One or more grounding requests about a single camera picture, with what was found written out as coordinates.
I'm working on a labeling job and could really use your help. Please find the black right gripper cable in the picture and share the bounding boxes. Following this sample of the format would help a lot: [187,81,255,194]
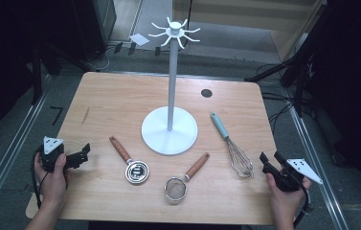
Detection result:
[292,185,314,229]

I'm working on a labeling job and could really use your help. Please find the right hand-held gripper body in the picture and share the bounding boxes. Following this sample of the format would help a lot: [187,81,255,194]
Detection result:
[272,158,324,193]

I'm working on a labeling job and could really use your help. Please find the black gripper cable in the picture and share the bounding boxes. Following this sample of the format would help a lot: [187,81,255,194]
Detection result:
[292,185,314,229]
[30,148,47,209]

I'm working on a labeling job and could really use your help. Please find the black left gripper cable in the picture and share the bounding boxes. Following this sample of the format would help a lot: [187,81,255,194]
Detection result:
[30,148,47,209]

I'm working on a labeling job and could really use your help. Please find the white paper sheet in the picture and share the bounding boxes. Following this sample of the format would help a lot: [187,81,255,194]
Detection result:
[128,33,150,47]

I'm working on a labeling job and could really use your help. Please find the mesh strainer with wooden handle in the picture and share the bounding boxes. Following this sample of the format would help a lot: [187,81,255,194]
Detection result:
[164,151,211,203]

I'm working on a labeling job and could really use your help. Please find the black metal stand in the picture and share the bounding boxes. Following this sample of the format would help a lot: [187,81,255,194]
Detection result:
[244,47,317,118]
[30,44,44,105]

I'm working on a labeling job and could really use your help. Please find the person's right hand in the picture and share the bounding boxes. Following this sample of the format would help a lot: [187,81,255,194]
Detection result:
[266,173,311,212]

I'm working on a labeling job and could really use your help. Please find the whisk with teal handle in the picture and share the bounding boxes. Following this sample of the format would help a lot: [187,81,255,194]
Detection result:
[210,111,255,179]

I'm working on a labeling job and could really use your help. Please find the white floor cable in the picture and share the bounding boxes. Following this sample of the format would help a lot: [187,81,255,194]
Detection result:
[86,47,111,72]

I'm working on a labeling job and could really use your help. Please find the black floor cables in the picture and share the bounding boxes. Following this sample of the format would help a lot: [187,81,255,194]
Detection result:
[259,91,301,130]

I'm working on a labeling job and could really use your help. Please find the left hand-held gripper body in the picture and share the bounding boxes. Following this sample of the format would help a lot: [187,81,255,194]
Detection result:
[39,136,79,173]

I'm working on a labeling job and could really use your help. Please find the beige wooden platform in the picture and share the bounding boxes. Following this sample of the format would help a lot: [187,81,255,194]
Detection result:
[171,0,328,62]

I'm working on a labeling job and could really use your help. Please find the black hanging cable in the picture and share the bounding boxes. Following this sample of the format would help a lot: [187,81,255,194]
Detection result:
[181,0,194,53]

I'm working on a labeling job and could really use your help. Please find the metal floor rail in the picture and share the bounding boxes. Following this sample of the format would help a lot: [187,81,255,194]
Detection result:
[286,103,350,230]
[0,74,51,221]

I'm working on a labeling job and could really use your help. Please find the person's left hand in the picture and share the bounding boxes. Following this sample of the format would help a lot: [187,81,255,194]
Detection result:
[35,153,71,205]

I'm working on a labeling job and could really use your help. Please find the dark cabinet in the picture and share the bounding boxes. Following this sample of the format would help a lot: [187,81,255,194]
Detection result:
[72,0,118,62]

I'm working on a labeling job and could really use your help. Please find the white utensil rack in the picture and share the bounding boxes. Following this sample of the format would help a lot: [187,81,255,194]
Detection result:
[141,16,201,156]

